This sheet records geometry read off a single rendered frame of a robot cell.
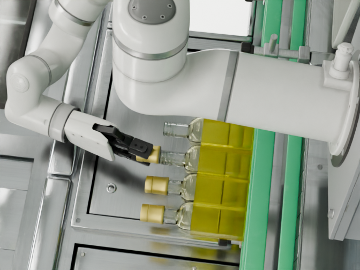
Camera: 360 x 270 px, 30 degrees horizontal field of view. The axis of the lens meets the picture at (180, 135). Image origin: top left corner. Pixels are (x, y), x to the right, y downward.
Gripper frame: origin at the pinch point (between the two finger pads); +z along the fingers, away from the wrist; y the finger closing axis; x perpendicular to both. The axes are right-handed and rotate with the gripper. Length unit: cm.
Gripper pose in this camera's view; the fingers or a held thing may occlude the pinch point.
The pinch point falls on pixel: (141, 152)
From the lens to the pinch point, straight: 131.1
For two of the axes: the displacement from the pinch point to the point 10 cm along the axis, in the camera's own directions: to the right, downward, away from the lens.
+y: -0.2, -3.5, -9.3
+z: 9.3, 3.5, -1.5
